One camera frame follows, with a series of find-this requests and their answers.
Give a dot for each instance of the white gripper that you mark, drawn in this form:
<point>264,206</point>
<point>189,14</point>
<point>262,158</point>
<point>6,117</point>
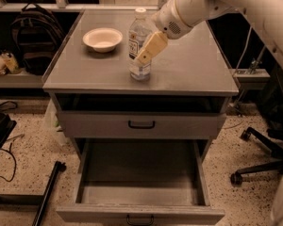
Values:
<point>168,19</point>

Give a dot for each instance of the clear plastic water bottle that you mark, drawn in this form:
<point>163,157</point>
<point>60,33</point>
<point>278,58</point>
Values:
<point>138,33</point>

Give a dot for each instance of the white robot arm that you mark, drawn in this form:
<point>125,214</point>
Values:
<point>265,17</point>

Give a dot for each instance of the grey drawer cabinet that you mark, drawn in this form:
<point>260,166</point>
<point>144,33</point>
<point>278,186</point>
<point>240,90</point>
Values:
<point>110,96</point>

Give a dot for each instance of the closed upper grey drawer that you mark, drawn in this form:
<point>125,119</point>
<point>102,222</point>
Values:
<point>141,126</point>

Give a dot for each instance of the open lower grey drawer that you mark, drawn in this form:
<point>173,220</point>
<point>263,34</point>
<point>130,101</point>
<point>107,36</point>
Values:
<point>141,183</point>

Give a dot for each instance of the white paper bowl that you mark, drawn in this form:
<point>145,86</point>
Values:
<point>102,40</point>

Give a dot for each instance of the dark backpack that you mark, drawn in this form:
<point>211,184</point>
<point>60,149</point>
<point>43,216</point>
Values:
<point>37,34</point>

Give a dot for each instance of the clear plastic bag beside cabinet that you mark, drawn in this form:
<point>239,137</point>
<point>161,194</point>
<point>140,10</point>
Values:
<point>52,125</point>

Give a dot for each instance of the black metal floor stand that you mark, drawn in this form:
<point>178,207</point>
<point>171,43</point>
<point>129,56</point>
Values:
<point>40,201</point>

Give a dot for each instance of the white power strip with cable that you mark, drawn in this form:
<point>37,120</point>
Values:
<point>244,50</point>

